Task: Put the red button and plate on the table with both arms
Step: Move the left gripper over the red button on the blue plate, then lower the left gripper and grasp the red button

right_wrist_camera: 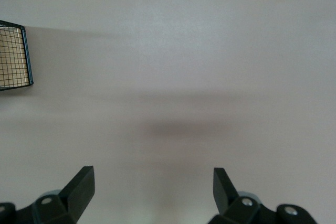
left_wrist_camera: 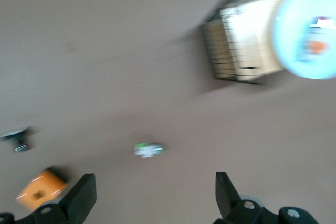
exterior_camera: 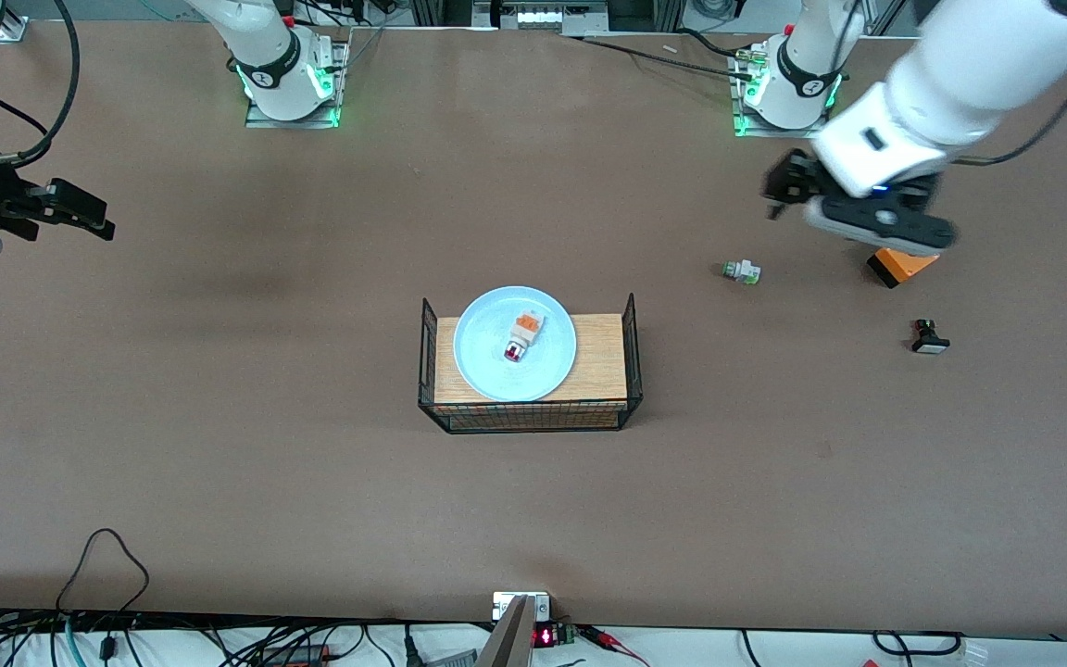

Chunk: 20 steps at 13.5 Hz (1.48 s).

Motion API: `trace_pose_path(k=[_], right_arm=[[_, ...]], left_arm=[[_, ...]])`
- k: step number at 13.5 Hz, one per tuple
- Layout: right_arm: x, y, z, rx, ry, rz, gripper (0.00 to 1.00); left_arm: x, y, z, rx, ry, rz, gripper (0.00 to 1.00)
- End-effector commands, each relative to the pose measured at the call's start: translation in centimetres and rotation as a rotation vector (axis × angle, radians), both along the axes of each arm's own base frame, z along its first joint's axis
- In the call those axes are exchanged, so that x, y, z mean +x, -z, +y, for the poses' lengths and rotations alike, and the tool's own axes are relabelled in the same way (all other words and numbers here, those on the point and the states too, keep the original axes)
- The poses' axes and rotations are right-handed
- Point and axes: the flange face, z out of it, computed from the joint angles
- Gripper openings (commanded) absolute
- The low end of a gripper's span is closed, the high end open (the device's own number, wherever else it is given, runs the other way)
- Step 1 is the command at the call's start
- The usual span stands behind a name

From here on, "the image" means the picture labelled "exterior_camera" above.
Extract long black table cable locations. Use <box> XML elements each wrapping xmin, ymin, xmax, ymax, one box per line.
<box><xmin>559</xmin><ymin>28</ymin><xmax>757</xmax><ymax>80</ymax></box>

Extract grey metal bar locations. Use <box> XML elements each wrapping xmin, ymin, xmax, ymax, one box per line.
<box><xmin>476</xmin><ymin>596</ymin><xmax>535</xmax><ymax>667</ymax></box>

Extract aluminium frame with white strip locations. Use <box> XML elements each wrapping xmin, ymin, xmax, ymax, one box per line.
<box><xmin>473</xmin><ymin>0</ymin><xmax>609</xmax><ymax>36</ymax></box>

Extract small white mount box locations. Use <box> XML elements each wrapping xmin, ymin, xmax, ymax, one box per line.
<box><xmin>493</xmin><ymin>591</ymin><xmax>551</xmax><ymax>622</ymax></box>

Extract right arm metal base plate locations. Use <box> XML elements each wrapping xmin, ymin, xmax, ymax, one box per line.
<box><xmin>245</xmin><ymin>37</ymin><xmax>351</xmax><ymax>130</ymax></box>

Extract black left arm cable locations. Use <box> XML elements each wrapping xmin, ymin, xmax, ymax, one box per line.
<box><xmin>950</xmin><ymin>69</ymin><xmax>1067</xmax><ymax>168</ymax></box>

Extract light blue round plate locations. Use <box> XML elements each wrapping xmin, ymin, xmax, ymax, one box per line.
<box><xmin>453</xmin><ymin>285</ymin><xmax>578</xmax><ymax>403</ymax></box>

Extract orange plastic box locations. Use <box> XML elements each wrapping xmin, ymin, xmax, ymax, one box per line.
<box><xmin>867</xmin><ymin>246</ymin><xmax>942</xmax><ymax>289</ymax></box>

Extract black wire basket rack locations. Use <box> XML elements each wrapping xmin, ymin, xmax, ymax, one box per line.
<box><xmin>418</xmin><ymin>293</ymin><xmax>644</xmax><ymax>434</ymax></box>

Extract red and black probe leads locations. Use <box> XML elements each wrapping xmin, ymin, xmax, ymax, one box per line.
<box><xmin>576</xmin><ymin>625</ymin><xmax>650</xmax><ymax>667</ymax></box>

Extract black push button white cap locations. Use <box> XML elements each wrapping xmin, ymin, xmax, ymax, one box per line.
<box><xmin>910</xmin><ymin>318</ymin><xmax>951</xmax><ymax>356</ymax></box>

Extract wooden board shelf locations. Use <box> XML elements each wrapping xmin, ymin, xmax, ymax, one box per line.
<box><xmin>433</xmin><ymin>313</ymin><xmax>630</xmax><ymax>413</ymax></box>

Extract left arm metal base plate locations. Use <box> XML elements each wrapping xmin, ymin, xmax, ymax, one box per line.
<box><xmin>730</xmin><ymin>42</ymin><xmax>833</xmax><ymax>140</ymax></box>

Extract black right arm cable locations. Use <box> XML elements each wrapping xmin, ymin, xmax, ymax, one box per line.
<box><xmin>0</xmin><ymin>0</ymin><xmax>82</xmax><ymax>168</ymax></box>

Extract black coiled cable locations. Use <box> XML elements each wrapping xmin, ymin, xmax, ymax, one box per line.
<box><xmin>872</xmin><ymin>630</ymin><xmax>963</xmax><ymax>657</ymax></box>

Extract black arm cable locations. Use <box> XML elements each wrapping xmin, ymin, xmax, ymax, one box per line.
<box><xmin>950</xmin><ymin>69</ymin><xmax>1067</xmax><ymax>168</ymax></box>
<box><xmin>0</xmin><ymin>0</ymin><xmax>82</xmax><ymax>168</ymax></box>

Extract red push button orange block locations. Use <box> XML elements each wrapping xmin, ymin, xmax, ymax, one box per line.
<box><xmin>503</xmin><ymin>312</ymin><xmax>546</xmax><ymax>363</ymax></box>

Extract black looped cable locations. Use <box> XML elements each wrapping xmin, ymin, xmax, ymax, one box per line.
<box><xmin>56</xmin><ymin>528</ymin><xmax>150</xmax><ymax>617</ymax></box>

